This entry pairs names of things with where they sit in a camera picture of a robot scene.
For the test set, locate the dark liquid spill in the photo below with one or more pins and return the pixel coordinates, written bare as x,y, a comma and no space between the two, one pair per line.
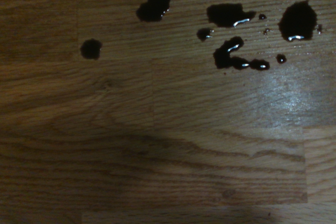
296,19

